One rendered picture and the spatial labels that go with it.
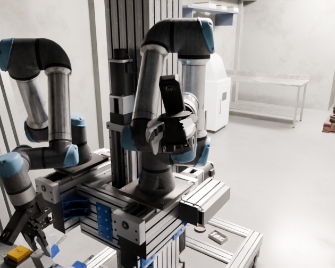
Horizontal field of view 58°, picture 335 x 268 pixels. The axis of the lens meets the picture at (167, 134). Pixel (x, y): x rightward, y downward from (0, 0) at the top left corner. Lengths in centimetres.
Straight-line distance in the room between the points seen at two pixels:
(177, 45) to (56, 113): 47
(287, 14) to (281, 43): 61
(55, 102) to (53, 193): 50
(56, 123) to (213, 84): 411
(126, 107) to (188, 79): 37
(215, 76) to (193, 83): 398
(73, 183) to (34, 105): 41
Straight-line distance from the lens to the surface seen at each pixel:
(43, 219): 109
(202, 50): 105
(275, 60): 765
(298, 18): 753
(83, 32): 380
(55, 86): 115
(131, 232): 118
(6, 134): 281
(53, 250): 117
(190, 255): 222
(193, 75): 107
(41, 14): 349
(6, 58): 122
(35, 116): 142
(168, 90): 66
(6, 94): 285
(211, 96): 508
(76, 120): 147
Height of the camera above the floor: 164
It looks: 18 degrees down
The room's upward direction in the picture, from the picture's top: straight up
